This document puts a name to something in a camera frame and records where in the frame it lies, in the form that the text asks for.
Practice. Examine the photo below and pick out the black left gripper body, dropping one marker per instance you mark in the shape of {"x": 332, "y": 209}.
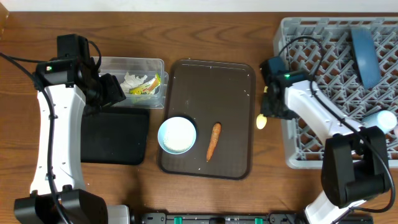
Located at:
{"x": 110, "y": 91}

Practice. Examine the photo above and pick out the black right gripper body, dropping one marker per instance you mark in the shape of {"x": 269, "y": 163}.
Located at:
{"x": 276, "y": 109}

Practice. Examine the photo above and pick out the cream plastic spoon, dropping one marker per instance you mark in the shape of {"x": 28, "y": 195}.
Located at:
{"x": 261, "y": 121}

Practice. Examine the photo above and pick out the white tissue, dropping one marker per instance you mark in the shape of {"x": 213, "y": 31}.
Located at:
{"x": 132, "y": 81}

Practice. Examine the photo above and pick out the yellow snack wrapper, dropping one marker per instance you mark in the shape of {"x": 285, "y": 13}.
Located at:
{"x": 148, "y": 88}

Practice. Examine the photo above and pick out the light blue bowl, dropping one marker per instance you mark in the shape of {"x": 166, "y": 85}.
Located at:
{"x": 176, "y": 135}

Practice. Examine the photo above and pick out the dark blue plate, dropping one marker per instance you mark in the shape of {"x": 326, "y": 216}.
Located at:
{"x": 365, "y": 57}

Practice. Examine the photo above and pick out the light blue cup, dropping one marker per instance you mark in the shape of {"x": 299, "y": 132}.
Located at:
{"x": 385, "y": 120}

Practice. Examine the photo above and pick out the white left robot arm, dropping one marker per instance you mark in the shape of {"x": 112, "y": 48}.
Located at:
{"x": 68, "y": 86}

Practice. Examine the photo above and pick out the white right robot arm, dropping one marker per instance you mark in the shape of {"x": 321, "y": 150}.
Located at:
{"x": 355, "y": 169}

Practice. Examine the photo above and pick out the grey dishwasher rack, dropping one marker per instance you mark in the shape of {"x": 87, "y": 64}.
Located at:
{"x": 338, "y": 77}

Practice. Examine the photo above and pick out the clear plastic bin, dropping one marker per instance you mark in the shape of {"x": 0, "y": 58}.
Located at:
{"x": 119, "y": 66}

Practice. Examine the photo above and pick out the black plastic bin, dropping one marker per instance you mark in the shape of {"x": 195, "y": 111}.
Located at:
{"x": 115, "y": 136}

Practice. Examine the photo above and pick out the orange carrot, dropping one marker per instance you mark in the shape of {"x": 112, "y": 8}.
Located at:
{"x": 215, "y": 134}

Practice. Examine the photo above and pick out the dark brown serving tray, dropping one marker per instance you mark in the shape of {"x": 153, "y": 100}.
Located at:
{"x": 207, "y": 93}

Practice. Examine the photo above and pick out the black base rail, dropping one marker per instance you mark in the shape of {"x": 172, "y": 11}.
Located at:
{"x": 274, "y": 218}

